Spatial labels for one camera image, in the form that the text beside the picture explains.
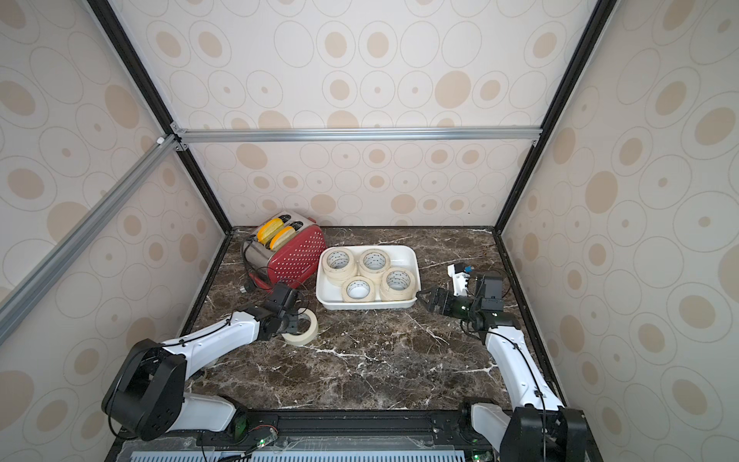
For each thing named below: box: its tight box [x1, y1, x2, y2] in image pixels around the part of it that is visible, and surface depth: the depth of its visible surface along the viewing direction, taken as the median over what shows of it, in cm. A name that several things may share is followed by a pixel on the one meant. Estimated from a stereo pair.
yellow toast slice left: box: [256, 217, 284, 245], surface depth 93 cm
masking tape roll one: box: [321, 246, 357, 283], surface depth 103 cm
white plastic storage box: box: [315, 245, 421, 310], surface depth 101 cm
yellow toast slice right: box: [269, 225, 297, 252], surface depth 91 cm
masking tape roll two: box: [359, 248, 391, 275], surface depth 105 cm
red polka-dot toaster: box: [243, 220, 328, 291], surface depth 96 cm
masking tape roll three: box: [341, 275, 376, 303], surface depth 101 cm
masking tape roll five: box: [280, 308, 319, 346], surface depth 89 cm
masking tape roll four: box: [379, 266, 418, 302], surface depth 99 cm
